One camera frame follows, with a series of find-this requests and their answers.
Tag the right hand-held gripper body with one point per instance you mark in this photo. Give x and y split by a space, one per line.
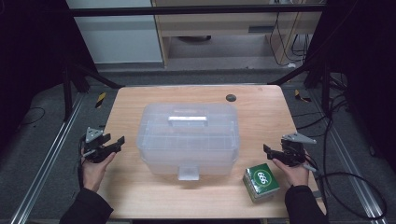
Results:
295 154

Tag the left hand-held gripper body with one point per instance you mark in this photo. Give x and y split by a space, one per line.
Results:
95 152

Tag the green and white carton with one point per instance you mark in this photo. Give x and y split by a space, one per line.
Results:
261 182

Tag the clear plastic storage box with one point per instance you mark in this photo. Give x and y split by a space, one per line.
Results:
186 146

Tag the person's right hand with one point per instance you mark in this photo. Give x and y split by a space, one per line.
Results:
295 175

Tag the person's left hand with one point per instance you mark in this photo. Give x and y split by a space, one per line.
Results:
93 174

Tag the small grey flat piece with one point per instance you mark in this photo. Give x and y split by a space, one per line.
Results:
317 194

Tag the black metal stand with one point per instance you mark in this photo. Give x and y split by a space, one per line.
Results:
326 90
67 93

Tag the black round table grommet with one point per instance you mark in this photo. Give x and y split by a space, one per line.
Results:
231 98

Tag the white cabinet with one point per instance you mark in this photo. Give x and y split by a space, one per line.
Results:
118 37

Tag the light wooden desk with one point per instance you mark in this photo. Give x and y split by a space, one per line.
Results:
218 23

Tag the aluminium floor rail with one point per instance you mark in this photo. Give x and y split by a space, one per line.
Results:
348 161
46 158

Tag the black horizontal frame bar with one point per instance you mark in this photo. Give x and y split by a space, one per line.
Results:
186 10

